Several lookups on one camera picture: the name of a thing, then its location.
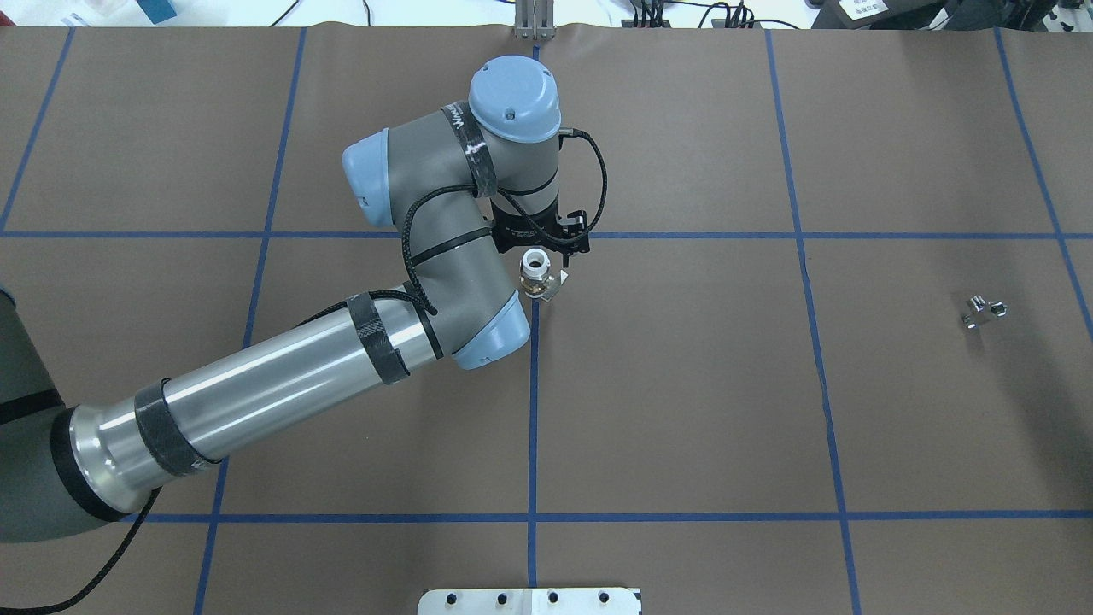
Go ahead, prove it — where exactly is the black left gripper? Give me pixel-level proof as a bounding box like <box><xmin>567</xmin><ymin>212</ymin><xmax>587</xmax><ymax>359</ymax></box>
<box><xmin>491</xmin><ymin>190</ymin><xmax>591</xmax><ymax>257</ymax></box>

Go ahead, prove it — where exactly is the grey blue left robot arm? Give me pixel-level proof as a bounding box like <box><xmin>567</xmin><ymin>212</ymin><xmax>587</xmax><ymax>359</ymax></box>
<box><xmin>3</xmin><ymin>54</ymin><xmax>593</xmax><ymax>542</ymax></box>

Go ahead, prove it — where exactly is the chrome metal pipe fitting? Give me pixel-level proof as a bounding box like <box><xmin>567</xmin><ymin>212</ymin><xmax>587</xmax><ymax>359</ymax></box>
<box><xmin>961</xmin><ymin>295</ymin><xmax>1008</xmax><ymax>331</ymax></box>

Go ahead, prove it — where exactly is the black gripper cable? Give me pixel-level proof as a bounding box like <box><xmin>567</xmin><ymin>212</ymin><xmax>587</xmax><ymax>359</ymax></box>
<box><xmin>0</xmin><ymin>128</ymin><xmax>609</xmax><ymax>615</ymax></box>

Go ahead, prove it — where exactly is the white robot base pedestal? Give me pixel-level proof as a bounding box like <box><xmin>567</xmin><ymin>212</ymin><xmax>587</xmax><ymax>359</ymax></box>
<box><xmin>418</xmin><ymin>587</ymin><xmax>643</xmax><ymax>614</ymax></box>

